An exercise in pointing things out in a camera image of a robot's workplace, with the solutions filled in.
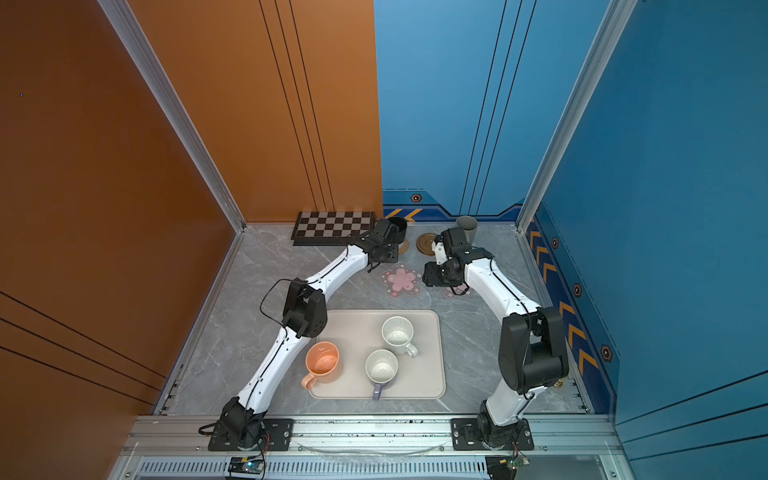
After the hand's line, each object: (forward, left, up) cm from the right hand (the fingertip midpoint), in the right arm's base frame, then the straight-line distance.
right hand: (429, 277), depth 90 cm
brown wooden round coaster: (+24, -1, -11) cm, 26 cm away
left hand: (+18, +11, -7) cm, 22 cm away
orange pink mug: (-22, +31, -9) cm, 39 cm away
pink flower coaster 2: (-11, -6, +9) cm, 15 cm away
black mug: (+21, +8, 0) cm, 23 cm away
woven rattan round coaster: (+21, +7, -9) cm, 24 cm away
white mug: (-13, +10, -10) cm, 19 cm away
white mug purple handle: (-23, +14, -11) cm, 29 cm away
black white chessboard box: (+29, +36, -7) cm, 47 cm away
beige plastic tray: (-10, +23, -15) cm, 29 cm away
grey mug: (+24, -16, -1) cm, 29 cm away
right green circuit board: (-46, -15, -13) cm, 50 cm away
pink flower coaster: (+7, +8, -12) cm, 16 cm away
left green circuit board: (-46, +46, -12) cm, 66 cm away
